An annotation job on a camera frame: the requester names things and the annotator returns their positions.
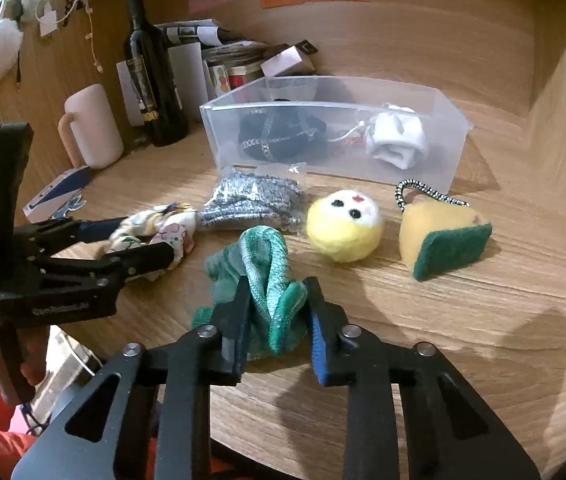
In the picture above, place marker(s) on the floral fabric scrunchie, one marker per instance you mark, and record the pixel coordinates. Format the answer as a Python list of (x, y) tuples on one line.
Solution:
[(173, 224)]

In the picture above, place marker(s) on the yellow plush ball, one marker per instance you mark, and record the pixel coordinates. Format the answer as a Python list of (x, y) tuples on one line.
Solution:
[(345, 226)]

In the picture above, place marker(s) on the green striped cloth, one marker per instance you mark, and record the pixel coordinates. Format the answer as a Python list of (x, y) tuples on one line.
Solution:
[(261, 256)]

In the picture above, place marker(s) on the silver scrubber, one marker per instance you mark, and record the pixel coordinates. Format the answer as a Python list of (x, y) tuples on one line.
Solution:
[(269, 195)]

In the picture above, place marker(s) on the fruit picture card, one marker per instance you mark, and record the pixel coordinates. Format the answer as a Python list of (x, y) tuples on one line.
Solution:
[(220, 80)]

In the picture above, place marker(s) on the blue cartoon character sticker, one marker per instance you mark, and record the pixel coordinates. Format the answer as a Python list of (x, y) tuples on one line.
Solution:
[(74, 204)]

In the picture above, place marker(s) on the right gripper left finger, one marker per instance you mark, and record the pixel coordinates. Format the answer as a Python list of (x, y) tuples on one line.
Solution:
[(214, 354)]

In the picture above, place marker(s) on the blue white small box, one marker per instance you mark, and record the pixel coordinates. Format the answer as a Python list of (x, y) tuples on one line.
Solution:
[(56, 194)]

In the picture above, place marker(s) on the red small box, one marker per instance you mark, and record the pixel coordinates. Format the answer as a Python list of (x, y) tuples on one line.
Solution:
[(240, 75)]

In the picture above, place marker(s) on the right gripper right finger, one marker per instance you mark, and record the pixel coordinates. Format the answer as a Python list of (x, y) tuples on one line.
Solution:
[(344, 354)]

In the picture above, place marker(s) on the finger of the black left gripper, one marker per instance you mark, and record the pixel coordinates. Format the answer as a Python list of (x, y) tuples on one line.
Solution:
[(120, 265), (52, 236)]

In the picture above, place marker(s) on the clear plastic storage bin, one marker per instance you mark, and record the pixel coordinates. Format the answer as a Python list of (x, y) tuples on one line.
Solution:
[(336, 100)]

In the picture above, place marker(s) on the small white cardboard box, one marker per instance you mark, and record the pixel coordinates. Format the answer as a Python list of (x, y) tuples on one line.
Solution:
[(292, 61)]

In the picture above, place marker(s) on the yellow green sponge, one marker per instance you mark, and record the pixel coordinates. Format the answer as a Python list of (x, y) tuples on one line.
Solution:
[(436, 237)]

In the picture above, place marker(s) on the dark wine bottle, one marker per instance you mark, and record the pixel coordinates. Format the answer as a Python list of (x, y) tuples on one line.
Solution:
[(149, 66)]

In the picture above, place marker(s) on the black patterned cloth pouch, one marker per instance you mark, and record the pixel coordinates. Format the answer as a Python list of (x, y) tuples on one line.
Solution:
[(282, 134)]

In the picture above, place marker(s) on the stack of papers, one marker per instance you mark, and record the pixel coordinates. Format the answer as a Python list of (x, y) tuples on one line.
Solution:
[(240, 53)]

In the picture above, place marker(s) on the white cloth with strings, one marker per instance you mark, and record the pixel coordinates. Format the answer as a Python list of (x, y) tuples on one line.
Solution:
[(395, 136)]

